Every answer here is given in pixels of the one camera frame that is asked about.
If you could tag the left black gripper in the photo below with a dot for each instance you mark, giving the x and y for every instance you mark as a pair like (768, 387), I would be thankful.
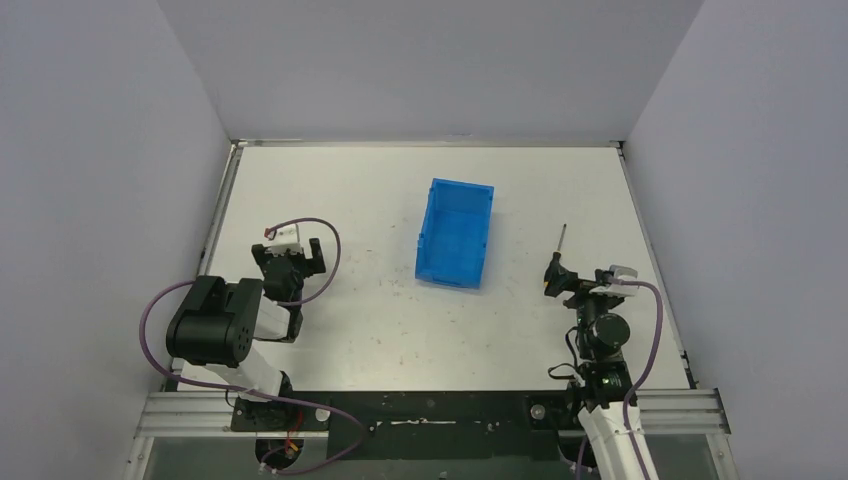
(291, 259)

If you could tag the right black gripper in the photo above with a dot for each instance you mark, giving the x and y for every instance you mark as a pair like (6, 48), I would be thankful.
(570, 281)

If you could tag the black yellow screwdriver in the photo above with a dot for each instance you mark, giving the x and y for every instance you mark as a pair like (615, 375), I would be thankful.
(557, 254)

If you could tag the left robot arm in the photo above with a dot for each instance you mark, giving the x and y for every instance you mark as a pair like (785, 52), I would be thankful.
(217, 322)

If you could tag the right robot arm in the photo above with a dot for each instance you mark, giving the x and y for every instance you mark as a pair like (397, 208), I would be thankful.
(604, 401)

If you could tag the blue plastic bin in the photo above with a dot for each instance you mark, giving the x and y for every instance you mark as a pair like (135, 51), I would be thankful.
(453, 241)

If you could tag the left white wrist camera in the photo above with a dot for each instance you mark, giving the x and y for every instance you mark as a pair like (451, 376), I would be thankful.
(283, 238)

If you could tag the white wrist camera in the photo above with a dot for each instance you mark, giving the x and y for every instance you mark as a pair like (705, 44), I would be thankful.
(283, 238)
(616, 281)

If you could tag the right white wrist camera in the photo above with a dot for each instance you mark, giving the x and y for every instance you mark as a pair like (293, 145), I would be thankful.
(616, 281)

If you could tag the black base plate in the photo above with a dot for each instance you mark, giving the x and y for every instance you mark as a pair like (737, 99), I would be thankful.
(424, 425)

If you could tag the aluminium frame rail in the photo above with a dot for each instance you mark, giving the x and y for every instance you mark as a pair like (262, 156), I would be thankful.
(205, 414)

